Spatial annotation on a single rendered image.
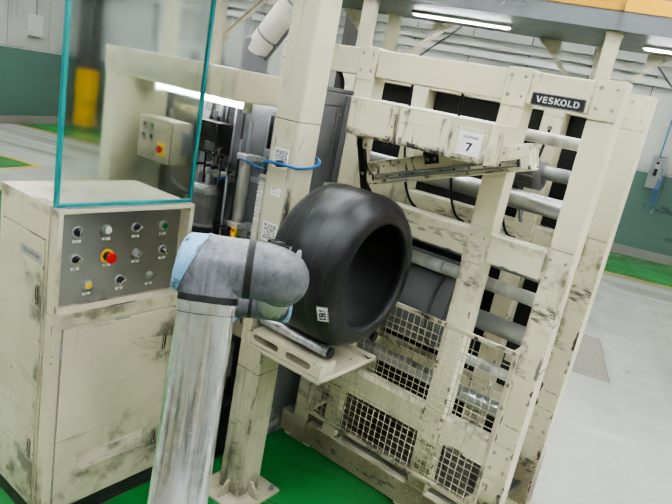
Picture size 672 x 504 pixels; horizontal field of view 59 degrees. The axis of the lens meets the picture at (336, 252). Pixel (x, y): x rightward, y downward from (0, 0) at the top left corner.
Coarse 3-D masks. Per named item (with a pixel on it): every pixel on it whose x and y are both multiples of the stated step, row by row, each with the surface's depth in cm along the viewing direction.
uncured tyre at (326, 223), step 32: (320, 192) 210; (352, 192) 209; (288, 224) 204; (320, 224) 198; (352, 224) 196; (384, 224) 207; (320, 256) 194; (352, 256) 197; (384, 256) 243; (320, 288) 195; (352, 288) 248; (384, 288) 242; (352, 320) 237; (384, 320) 231
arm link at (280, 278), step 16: (256, 256) 112; (272, 256) 113; (288, 256) 116; (256, 272) 111; (272, 272) 112; (288, 272) 115; (304, 272) 120; (256, 288) 112; (272, 288) 113; (288, 288) 116; (304, 288) 120; (256, 304) 168; (272, 304) 121; (288, 304) 121; (272, 320) 171; (288, 320) 171
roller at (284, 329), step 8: (264, 320) 228; (272, 328) 226; (280, 328) 223; (288, 328) 222; (288, 336) 221; (296, 336) 219; (304, 336) 217; (304, 344) 216; (312, 344) 214; (320, 344) 213; (320, 352) 212; (328, 352) 211
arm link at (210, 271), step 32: (192, 256) 110; (224, 256) 111; (192, 288) 110; (224, 288) 111; (192, 320) 110; (224, 320) 112; (192, 352) 109; (224, 352) 113; (192, 384) 109; (224, 384) 115; (192, 416) 109; (160, 448) 110; (192, 448) 109; (160, 480) 109; (192, 480) 109
